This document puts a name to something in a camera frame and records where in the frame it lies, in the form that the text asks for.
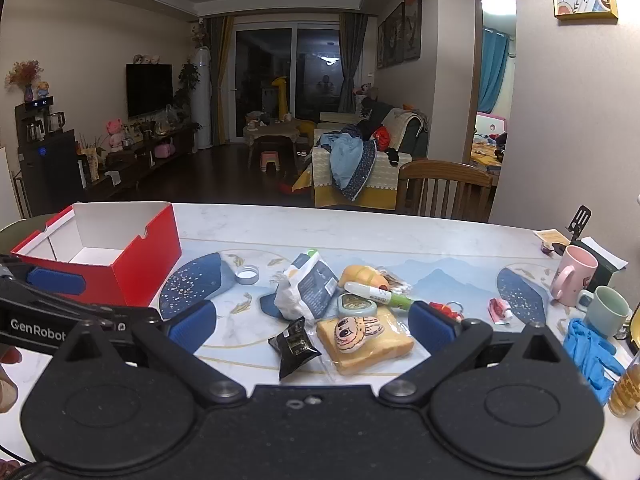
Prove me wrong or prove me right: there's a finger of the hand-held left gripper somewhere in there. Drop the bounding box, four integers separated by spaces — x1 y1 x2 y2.
0 254 87 297
0 284 163 327

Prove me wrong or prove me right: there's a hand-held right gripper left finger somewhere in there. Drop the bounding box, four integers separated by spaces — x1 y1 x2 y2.
47 300 246 406

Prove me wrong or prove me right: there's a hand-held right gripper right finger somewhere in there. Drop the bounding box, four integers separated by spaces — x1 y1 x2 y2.
380 300 576 406

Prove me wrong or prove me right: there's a bag of colourful candy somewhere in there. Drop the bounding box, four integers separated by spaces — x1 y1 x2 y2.
427 300 466 322

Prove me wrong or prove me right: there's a bag of cotton swabs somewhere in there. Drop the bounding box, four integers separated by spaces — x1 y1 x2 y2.
377 269 413 295

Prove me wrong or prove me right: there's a toast shaped squishy toy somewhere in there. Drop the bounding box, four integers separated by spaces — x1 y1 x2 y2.
316 305 416 376

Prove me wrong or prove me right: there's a small red and white tube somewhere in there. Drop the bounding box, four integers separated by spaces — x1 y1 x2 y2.
489 297 513 323

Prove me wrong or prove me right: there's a white cardboard box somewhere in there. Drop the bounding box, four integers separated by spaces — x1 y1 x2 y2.
10 201 182 308

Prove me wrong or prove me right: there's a green and white marker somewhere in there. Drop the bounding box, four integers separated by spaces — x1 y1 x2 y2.
344 281 416 311

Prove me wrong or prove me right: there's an orange squishy toy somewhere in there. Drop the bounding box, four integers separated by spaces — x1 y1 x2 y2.
340 265 388 291

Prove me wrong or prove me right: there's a white and blue packet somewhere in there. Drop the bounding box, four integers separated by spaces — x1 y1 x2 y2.
274 249 340 322

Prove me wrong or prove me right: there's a person's left hand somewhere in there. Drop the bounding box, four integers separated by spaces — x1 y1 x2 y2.
0 347 23 413

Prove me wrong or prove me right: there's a blue printed table mat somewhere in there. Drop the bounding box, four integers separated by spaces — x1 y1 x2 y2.
157 245 581 376

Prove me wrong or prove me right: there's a black water dispenser cabinet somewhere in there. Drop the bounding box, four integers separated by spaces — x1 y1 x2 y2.
14 101 83 216

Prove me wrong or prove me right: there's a yellow paper card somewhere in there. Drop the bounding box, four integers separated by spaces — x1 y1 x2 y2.
532 228 571 248

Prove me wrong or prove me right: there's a dark wooden television cabinet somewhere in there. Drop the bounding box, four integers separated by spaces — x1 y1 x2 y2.
75 122 196 201

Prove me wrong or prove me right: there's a pink mug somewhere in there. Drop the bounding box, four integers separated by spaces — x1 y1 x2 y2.
550 245 599 307

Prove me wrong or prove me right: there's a sofa with yellow cover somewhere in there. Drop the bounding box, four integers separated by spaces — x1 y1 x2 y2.
312 102 430 208

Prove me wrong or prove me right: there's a wooden dining chair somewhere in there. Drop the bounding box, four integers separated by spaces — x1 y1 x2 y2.
395 159 493 223

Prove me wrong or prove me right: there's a blue cloth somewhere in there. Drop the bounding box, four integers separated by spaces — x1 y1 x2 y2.
564 317 621 405

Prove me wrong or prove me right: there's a pink pig plush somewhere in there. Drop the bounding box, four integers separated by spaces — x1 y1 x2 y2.
106 117 126 151

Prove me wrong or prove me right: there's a pale green mug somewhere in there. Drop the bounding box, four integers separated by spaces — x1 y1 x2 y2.
580 285 632 338

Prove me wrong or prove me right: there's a bed with scattered clothes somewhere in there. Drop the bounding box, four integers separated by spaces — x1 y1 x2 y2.
470 112 508 176

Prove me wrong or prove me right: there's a black phone stand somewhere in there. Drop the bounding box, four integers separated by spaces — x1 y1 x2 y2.
567 205 592 246

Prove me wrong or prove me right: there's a dark green box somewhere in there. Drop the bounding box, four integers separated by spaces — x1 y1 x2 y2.
577 237 628 286

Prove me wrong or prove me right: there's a pile of blue clothes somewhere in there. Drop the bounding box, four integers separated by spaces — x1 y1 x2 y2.
320 127 381 201

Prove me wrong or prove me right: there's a yellow and black container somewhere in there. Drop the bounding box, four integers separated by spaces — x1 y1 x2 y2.
622 305 640 356

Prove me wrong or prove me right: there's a low coffee table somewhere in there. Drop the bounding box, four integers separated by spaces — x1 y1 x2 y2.
243 122 301 168

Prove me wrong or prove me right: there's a vase of dried flowers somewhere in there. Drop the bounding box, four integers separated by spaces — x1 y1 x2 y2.
5 60 45 102

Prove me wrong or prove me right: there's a black television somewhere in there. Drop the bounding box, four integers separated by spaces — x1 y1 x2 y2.
126 63 173 120

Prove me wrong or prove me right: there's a white standing air conditioner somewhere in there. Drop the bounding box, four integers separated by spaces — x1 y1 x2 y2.
192 46 213 151

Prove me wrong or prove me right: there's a green potted plant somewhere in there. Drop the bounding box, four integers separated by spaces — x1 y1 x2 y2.
174 57 201 126

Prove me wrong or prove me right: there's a yellow giraffe toy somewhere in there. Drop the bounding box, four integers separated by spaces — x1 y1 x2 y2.
270 75 293 121

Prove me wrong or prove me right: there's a grey and yellow curtain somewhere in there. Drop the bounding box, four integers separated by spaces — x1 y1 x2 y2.
206 15 236 146

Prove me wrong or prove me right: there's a blue bedroom curtain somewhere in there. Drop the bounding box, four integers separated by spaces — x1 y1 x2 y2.
479 30 510 116

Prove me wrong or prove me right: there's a glass balcony door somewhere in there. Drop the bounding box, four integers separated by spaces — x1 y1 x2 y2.
234 22 343 141

